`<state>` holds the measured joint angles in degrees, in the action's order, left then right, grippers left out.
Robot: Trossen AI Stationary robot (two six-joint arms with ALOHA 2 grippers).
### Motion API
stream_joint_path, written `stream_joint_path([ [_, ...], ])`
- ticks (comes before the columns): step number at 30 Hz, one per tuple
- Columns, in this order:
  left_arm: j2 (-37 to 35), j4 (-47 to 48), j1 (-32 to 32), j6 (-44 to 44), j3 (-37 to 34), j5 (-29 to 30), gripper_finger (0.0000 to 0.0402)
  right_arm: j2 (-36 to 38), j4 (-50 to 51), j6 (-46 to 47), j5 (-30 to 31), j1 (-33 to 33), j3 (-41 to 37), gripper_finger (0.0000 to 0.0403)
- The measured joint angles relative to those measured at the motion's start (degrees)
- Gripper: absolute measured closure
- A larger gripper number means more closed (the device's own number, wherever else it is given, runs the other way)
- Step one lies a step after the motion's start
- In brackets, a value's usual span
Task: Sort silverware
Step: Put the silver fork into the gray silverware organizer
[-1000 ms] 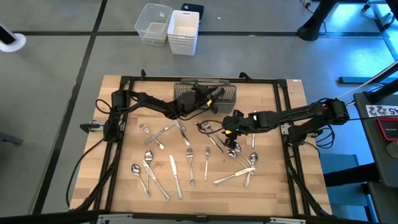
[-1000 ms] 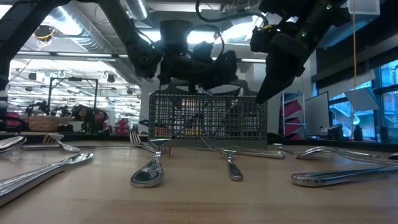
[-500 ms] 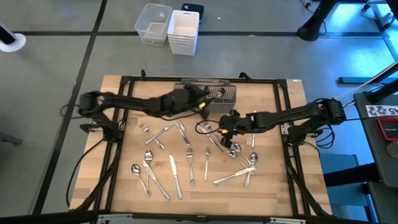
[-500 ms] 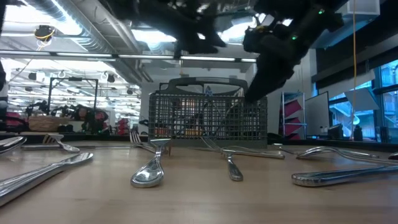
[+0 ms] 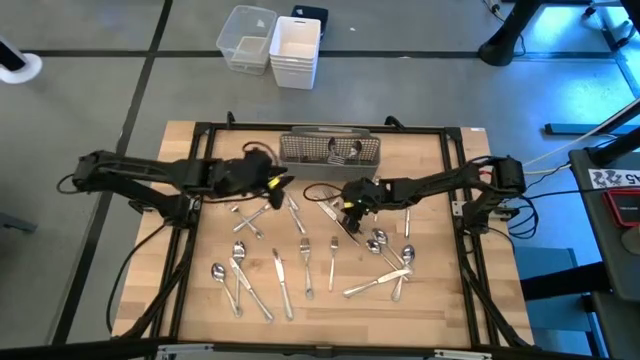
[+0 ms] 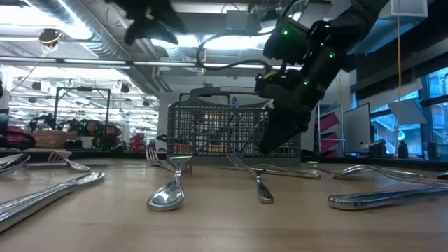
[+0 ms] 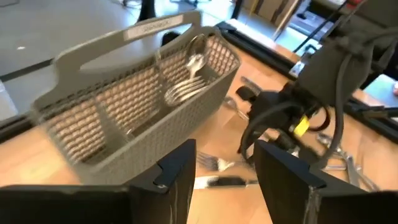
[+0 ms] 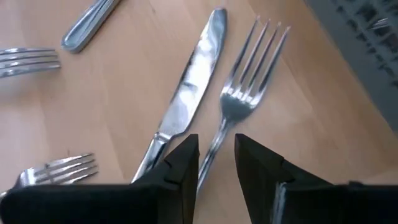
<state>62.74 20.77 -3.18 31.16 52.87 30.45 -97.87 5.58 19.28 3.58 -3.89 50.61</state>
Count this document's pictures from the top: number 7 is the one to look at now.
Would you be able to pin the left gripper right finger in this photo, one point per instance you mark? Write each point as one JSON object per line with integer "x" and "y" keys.
{"x": 311, "y": 208}

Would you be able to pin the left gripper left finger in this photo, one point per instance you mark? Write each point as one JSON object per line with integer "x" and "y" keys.
{"x": 93, "y": 205}

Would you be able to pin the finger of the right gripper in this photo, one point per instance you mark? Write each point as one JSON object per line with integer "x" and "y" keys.
{"x": 246, "y": 93}

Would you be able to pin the silver spoon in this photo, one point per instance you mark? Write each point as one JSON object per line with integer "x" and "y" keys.
{"x": 196, "y": 62}

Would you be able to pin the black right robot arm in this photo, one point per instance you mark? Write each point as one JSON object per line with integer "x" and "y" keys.
{"x": 329, "y": 62}

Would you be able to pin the grey plastic cutlery basket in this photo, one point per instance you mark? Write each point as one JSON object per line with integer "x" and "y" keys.
{"x": 102, "y": 45}

